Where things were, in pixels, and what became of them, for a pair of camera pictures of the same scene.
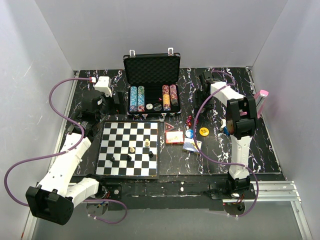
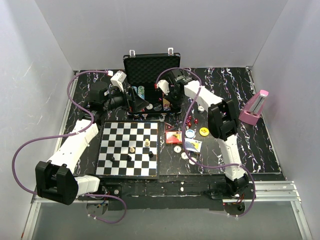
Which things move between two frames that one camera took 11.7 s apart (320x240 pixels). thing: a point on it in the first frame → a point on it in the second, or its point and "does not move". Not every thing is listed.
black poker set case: x=153 y=83 does not move
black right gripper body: x=200 y=97 → x=173 y=96
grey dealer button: x=157 y=107 does not move
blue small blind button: x=189 y=133 does not move
